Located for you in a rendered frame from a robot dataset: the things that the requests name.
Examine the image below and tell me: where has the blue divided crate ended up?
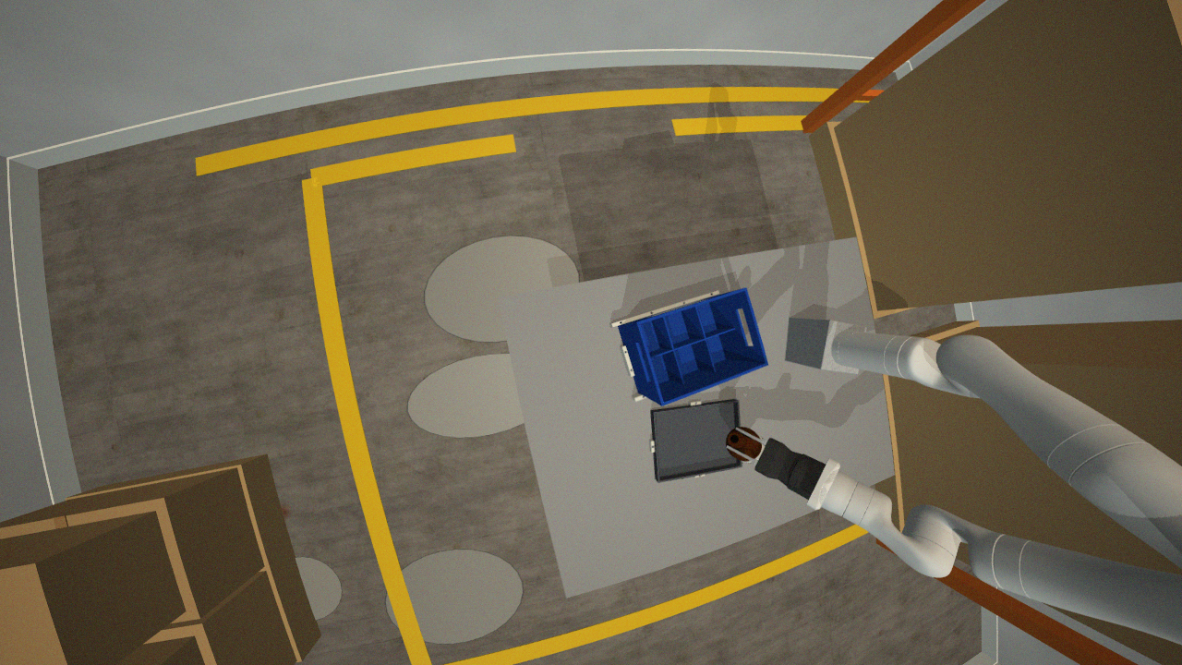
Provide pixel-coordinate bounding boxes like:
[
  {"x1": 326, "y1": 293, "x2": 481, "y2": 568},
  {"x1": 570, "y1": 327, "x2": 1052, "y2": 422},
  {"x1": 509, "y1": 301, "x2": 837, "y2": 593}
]
[{"x1": 618, "y1": 287, "x2": 768, "y2": 406}]

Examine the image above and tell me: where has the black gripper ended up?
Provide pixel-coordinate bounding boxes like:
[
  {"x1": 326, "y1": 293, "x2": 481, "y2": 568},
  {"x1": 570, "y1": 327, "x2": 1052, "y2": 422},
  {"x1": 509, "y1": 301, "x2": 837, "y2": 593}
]
[{"x1": 726, "y1": 428, "x2": 858, "y2": 516}]

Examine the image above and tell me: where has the brown glass bottle with white label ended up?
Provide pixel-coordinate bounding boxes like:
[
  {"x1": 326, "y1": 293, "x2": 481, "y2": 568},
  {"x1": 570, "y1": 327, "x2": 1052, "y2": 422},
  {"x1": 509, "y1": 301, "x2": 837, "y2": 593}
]
[{"x1": 726, "y1": 428, "x2": 765, "y2": 464}]

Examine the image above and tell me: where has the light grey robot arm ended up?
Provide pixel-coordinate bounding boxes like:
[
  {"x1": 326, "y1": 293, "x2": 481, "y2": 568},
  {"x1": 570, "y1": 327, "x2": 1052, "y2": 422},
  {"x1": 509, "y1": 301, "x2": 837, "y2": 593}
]
[{"x1": 831, "y1": 331, "x2": 1182, "y2": 645}]

